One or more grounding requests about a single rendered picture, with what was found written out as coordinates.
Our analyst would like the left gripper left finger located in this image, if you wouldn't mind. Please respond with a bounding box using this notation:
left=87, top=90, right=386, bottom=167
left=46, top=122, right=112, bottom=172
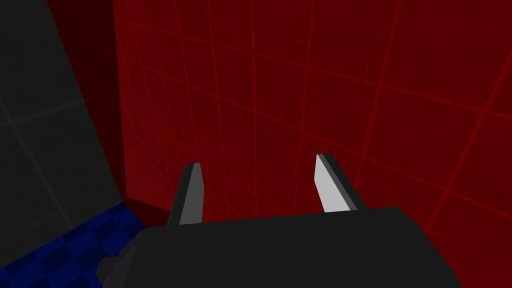
left=166, top=162, right=205, bottom=227

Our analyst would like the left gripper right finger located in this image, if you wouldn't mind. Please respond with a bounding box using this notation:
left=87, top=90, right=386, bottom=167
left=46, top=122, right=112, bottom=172
left=313, top=153, right=369, bottom=214

